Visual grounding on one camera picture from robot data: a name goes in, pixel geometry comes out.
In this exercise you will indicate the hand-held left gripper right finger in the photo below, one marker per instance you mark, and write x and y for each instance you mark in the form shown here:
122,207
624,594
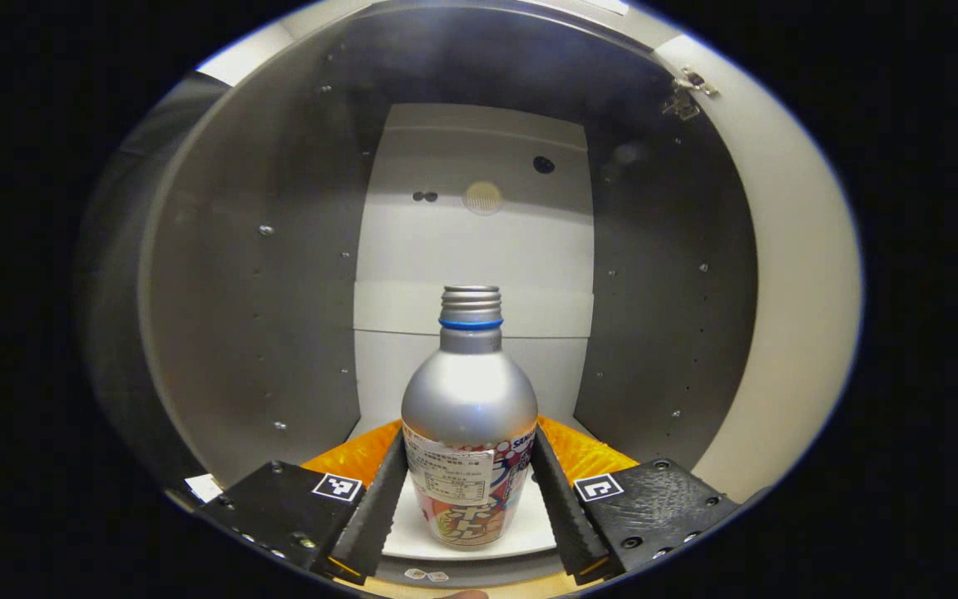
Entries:
566,516

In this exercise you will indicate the dark grey cabinet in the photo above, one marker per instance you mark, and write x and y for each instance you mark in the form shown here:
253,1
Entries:
279,291

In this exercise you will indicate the metal cabinet door hinge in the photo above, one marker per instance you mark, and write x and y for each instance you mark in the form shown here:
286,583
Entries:
691,83

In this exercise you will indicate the silver bottle with printed label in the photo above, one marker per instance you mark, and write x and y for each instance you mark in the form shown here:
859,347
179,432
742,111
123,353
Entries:
469,391

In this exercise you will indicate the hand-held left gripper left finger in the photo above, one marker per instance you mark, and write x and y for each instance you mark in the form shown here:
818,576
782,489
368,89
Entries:
379,516

